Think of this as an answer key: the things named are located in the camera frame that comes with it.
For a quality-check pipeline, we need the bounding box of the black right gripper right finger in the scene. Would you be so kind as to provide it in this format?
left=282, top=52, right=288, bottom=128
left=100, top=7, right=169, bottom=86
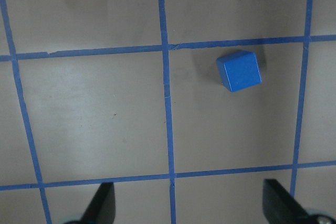
left=262, top=179, right=309, bottom=224

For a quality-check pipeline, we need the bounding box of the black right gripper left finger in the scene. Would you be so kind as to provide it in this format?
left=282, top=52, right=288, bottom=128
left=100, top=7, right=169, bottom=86
left=81, top=183, right=116, bottom=223

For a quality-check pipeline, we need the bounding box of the blue wooden block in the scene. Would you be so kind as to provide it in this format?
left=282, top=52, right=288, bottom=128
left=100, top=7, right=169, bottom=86
left=216, top=50, right=262, bottom=92

